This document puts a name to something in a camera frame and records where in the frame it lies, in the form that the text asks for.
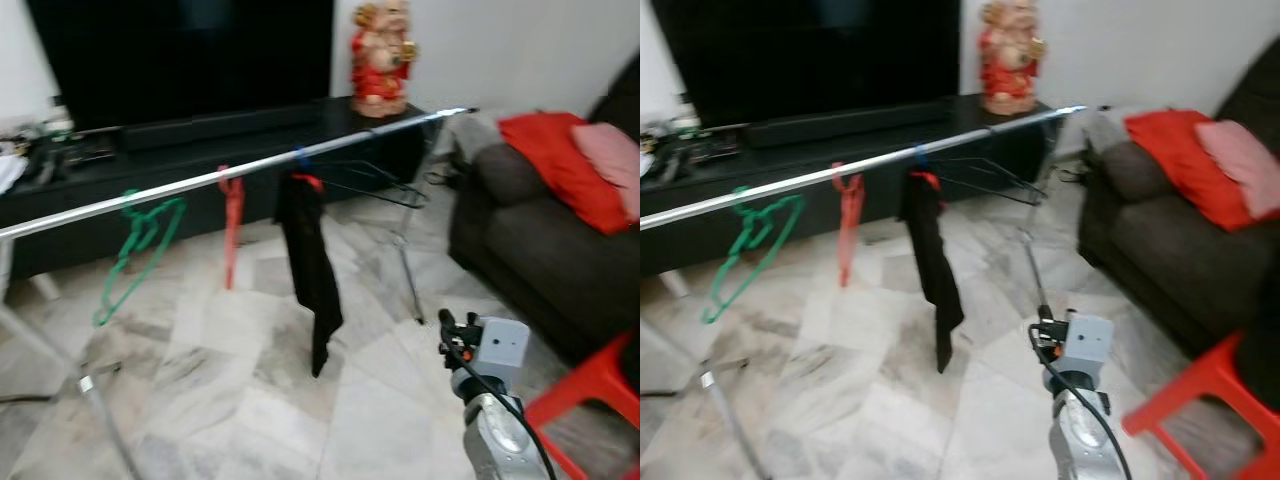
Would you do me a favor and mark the red hanger with pink hook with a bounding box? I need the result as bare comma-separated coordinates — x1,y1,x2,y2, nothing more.
217,165,246,291
832,162,867,289

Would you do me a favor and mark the red hanger with blue hook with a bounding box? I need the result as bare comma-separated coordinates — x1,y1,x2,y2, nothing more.
910,145,941,191
293,148,326,191

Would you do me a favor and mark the black tv console cabinet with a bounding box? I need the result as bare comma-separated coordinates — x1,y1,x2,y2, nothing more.
640,95,1051,276
0,95,426,281

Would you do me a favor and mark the pink cushion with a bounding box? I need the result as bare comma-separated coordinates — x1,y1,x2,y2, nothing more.
1195,120,1280,219
570,122,641,221

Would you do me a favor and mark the silver metal clothes rack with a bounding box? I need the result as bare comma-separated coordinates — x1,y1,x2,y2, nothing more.
0,105,479,480
640,103,1091,480

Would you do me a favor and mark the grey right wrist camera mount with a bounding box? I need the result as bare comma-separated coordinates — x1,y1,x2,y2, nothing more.
470,317,531,379
1060,315,1114,376

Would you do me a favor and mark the dark grey plastic hanger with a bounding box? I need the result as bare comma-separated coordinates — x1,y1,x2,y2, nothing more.
320,150,431,211
940,150,1051,206

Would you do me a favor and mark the black shirt white print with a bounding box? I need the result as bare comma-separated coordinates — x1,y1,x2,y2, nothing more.
275,172,344,379
897,170,966,374

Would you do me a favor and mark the dark brown sofa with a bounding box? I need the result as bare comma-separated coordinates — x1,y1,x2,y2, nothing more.
1077,40,1280,401
448,50,641,366

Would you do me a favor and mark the red cushion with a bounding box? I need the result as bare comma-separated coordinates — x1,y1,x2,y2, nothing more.
497,112,631,236
1125,108,1256,231

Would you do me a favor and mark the grey cloth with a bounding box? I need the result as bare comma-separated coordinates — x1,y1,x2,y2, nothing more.
445,112,511,166

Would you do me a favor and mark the black flat screen television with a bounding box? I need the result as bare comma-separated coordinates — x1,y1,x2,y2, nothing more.
650,0,963,129
25,0,336,131

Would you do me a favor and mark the black soundbar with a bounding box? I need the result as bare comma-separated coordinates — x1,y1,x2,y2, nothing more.
745,100,956,149
120,100,336,151

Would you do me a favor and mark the red laughing buddha statue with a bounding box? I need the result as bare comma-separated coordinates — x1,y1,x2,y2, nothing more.
978,0,1048,116
349,0,421,119

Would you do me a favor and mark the green plastic hanger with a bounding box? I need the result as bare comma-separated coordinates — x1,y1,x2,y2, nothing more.
93,190,188,328
700,185,806,324

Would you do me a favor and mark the red plastic stool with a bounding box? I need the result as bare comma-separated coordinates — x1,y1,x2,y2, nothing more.
525,333,641,480
1122,330,1280,480

